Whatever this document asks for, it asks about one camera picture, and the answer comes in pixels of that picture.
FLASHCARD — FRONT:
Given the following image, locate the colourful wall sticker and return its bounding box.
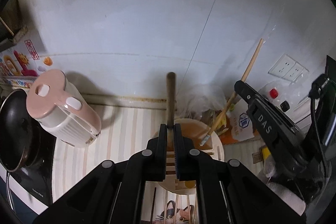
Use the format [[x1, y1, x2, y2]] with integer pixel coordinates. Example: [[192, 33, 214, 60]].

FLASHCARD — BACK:
[[1, 39, 54, 88]]

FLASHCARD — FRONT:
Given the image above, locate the wooden chopstick white tip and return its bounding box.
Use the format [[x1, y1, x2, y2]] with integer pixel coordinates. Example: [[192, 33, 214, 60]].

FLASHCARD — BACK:
[[163, 190, 168, 224]]

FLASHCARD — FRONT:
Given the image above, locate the small brown card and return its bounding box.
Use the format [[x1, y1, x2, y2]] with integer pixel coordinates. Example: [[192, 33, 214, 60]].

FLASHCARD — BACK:
[[252, 152, 264, 164]]

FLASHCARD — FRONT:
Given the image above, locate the pink white electric kettle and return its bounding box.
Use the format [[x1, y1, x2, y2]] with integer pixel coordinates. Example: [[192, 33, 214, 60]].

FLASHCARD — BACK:
[[26, 69, 101, 148]]

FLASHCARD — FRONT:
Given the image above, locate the white wall socket panel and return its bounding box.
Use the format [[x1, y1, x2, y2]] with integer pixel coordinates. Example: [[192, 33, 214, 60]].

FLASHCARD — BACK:
[[268, 54, 309, 83]]

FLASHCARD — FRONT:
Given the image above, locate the black wok with handle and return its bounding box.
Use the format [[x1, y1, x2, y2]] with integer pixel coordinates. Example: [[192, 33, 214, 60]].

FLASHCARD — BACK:
[[1, 89, 40, 210]]

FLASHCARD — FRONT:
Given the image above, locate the black cap sauce bottle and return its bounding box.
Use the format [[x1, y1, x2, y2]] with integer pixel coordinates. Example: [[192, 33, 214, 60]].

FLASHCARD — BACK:
[[280, 101, 290, 113]]

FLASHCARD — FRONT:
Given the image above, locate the black induction cooktop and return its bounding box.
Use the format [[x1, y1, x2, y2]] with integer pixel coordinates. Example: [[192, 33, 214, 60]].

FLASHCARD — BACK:
[[11, 130, 56, 206]]

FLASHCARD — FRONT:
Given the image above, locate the light wooden chopstick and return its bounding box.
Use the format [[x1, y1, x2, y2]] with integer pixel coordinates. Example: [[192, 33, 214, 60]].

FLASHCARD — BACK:
[[166, 72, 176, 151]]

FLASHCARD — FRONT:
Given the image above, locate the beige cylindrical utensil holder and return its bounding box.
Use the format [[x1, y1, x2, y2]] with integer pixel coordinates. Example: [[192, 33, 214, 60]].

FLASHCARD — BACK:
[[153, 118, 225, 195]]

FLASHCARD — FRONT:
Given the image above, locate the striped cat tablecloth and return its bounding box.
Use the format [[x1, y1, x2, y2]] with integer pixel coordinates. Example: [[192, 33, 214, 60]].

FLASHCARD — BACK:
[[51, 104, 266, 224]]

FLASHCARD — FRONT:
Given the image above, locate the clear plastic bag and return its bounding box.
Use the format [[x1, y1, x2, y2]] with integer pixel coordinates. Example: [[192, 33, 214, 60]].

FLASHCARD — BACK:
[[175, 85, 227, 121]]

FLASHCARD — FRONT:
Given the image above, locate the red cap sauce bottle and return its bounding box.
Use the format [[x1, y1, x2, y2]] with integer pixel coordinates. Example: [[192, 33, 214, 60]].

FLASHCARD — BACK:
[[258, 81, 282, 108]]

